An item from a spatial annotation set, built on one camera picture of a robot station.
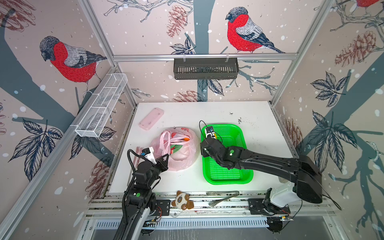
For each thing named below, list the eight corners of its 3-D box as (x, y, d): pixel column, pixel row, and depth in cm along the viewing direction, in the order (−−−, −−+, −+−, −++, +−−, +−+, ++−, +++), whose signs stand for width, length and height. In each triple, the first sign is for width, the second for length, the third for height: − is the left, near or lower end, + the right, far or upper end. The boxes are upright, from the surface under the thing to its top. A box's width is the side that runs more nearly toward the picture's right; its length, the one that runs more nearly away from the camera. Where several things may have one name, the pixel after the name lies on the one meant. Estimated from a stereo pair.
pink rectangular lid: (138, 126, 110) (137, 124, 108) (155, 108, 121) (154, 106, 120) (148, 131, 106) (148, 129, 105) (165, 112, 118) (165, 110, 117)
